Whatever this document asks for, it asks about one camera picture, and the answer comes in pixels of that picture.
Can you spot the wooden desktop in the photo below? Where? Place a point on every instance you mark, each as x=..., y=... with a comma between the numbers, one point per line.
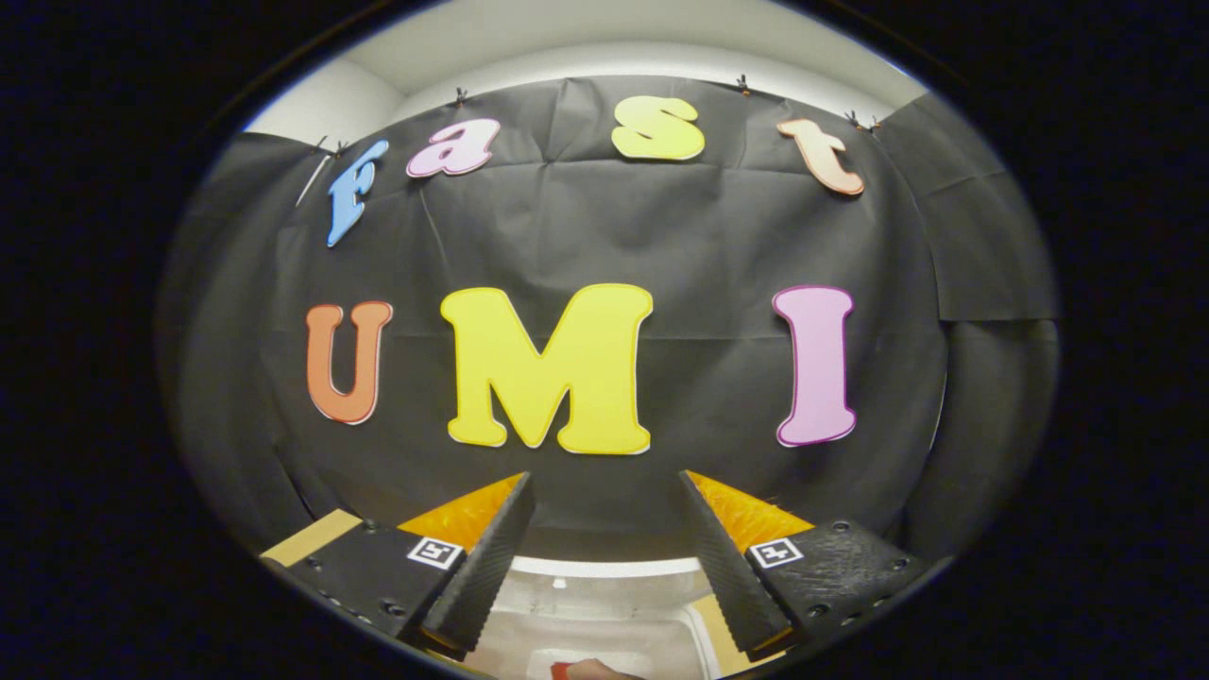
x=312, y=538

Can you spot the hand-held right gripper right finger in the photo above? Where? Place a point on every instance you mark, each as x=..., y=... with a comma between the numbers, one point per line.
x=727, y=567

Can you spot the white desktop garbage bin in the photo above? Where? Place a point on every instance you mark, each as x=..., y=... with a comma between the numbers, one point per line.
x=604, y=614

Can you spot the black backdrop cloth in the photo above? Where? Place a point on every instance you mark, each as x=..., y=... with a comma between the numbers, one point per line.
x=708, y=236

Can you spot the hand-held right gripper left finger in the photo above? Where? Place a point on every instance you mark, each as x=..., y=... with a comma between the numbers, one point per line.
x=486, y=567

